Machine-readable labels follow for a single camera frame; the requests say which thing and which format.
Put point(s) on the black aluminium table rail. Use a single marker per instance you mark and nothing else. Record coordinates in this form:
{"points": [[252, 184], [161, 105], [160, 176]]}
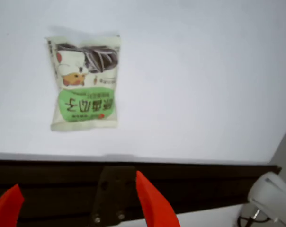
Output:
{"points": [[50, 184]]}

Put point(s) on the white cylindrical device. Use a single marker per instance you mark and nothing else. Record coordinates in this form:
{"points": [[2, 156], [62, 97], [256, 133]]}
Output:
{"points": [[270, 191]]}

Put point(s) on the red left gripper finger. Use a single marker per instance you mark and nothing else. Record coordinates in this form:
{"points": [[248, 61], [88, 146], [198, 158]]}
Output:
{"points": [[8, 210]]}

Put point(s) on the black bolted bracket plate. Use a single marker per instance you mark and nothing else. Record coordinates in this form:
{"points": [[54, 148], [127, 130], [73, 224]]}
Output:
{"points": [[114, 189]]}

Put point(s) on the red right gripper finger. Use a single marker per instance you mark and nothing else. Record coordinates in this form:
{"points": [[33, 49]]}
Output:
{"points": [[154, 208]]}

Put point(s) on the cream green sunflower seed packet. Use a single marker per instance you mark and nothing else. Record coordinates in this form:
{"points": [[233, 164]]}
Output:
{"points": [[86, 106]]}

